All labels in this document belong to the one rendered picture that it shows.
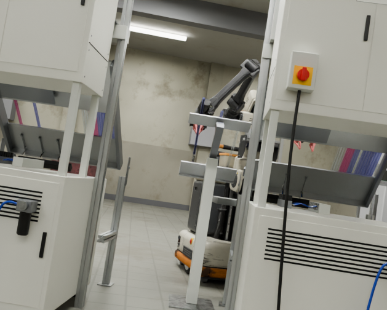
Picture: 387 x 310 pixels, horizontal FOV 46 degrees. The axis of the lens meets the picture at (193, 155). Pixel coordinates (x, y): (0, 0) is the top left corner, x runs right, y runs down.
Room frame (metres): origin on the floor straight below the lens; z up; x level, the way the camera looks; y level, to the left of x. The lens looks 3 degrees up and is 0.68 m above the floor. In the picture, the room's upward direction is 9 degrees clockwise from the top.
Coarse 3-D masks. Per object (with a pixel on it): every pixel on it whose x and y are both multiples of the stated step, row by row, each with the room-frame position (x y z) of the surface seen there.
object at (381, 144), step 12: (276, 132) 2.36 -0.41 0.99; (288, 132) 2.35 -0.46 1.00; (300, 132) 2.34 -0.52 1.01; (312, 132) 2.33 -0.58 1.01; (324, 132) 2.31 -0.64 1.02; (336, 132) 2.35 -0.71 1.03; (348, 132) 2.34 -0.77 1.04; (324, 144) 2.41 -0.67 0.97; (336, 144) 2.40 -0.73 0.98; (348, 144) 2.39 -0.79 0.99; (360, 144) 2.38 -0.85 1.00; (372, 144) 2.36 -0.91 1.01; (384, 144) 2.35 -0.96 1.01
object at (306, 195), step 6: (252, 186) 2.69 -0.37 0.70; (270, 192) 2.67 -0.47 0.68; (276, 192) 2.67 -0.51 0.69; (294, 192) 2.68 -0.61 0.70; (300, 192) 2.68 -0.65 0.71; (306, 192) 2.68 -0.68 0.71; (306, 198) 2.66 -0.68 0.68; (312, 198) 2.65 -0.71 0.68; (318, 198) 2.65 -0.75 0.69; (324, 198) 2.66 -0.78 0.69; (330, 198) 2.66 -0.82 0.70; (336, 198) 2.66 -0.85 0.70; (342, 198) 2.66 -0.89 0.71; (348, 204) 2.64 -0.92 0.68; (354, 204) 2.63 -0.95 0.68; (360, 204) 2.64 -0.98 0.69
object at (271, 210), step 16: (256, 208) 1.77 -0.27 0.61; (272, 208) 1.85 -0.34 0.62; (288, 208) 2.18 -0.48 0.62; (256, 224) 1.77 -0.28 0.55; (320, 224) 1.75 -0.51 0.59; (336, 224) 1.74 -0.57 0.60; (352, 224) 1.74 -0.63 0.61; (368, 224) 1.74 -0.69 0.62; (384, 224) 1.99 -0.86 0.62; (240, 272) 2.09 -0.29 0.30; (240, 288) 1.94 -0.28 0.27; (240, 304) 1.81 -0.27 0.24
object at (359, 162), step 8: (344, 152) 2.44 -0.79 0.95; (352, 152) 2.43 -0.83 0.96; (360, 152) 2.43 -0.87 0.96; (368, 152) 2.42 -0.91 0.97; (376, 152) 2.41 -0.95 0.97; (336, 160) 2.49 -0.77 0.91; (344, 160) 2.48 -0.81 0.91; (352, 160) 2.47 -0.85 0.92; (360, 160) 2.46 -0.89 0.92; (368, 160) 2.46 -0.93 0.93; (376, 160) 2.45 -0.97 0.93; (336, 168) 2.53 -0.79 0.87; (344, 168) 2.52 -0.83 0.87; (352, 168) 2.51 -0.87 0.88; (360, 168) 2.50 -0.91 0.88; (368, 168) 2.49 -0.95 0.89
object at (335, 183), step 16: (256, 160) 2.57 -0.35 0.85; (256, 176) 2.66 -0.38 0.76; (272, 176) 2.64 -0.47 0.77; (304, 176) 2.60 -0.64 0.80; (320, 176) 2.58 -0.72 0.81; (336, 176) 2.56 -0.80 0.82; (352, 176) 2.54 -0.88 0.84; (368, 176) 2.53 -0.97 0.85; (320, 192) 2.66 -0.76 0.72; (336, 192) 2.64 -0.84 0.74; (352, 192) 2.62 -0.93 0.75; (368, 192) 2.60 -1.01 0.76
